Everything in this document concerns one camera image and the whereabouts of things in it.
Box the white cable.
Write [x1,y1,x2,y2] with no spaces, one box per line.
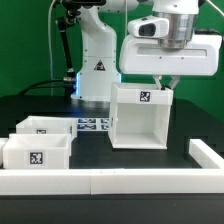
[48,0,58,81]

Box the white obstacle wall fence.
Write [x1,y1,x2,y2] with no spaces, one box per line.
[0,139,224,195]

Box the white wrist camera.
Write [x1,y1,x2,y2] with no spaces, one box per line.
[128,16,169,38]

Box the marker sheet on table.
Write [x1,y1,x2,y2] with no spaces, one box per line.
[77,118,109,131]

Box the white drawer box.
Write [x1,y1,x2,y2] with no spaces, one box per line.
[3,134,71,169]
[16,116,77,140]

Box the white drawer cabinet frame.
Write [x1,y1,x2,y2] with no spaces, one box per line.
[108,83,173,150]

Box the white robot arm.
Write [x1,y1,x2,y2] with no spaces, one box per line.
[61,0,222,105]

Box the white front drawer box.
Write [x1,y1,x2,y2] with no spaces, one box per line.
[3,134,71,169]

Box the black cable hose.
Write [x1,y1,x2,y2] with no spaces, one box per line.
[18,16,78,98]

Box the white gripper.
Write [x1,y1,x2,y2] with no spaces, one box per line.
[119,35,222,90]

